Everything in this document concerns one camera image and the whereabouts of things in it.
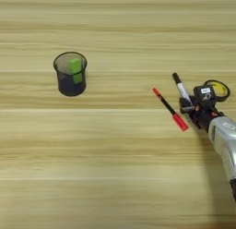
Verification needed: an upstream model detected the black tape roll yellow core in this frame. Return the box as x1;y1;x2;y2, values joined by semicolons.
204;79;231;103

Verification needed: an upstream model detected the black mesh pen cup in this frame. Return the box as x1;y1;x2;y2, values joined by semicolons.
53;51;89;97

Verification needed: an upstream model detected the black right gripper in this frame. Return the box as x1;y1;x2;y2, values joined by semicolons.
179;97;224;131

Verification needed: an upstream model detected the black marker with red cap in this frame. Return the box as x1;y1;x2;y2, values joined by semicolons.
152;87;190;132

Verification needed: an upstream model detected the white marker with black cap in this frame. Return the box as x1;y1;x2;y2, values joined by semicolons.
171;72;194;106

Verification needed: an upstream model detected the green eraser block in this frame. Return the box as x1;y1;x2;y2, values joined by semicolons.
67;57;84;85

